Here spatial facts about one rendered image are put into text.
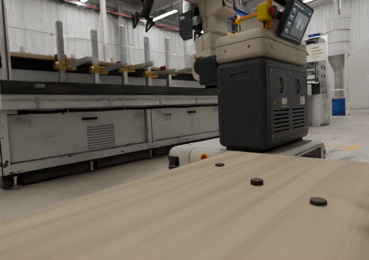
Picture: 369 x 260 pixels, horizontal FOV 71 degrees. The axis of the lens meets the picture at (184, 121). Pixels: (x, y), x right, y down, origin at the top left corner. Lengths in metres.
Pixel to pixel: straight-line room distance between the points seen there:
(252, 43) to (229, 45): 0.11
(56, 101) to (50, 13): 8.29
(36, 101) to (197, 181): 1.79
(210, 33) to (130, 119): 1.29
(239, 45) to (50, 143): 1.56
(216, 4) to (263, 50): 0.52
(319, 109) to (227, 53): 4.63
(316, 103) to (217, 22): 4.38
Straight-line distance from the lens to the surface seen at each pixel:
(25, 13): 9.85
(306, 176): 0.18
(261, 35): 1.17
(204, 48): 1.52
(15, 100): 1.88
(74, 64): 1.86
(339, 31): 10.02
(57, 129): 2.20
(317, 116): 5.77
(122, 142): 2.46
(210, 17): 1.59
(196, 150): 1.33
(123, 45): 2.24
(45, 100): 1.93
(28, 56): 2.08
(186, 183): 0.16
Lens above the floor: 0.49
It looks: 3 degrees down
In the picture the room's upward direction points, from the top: 3 degrees counter-clockwise
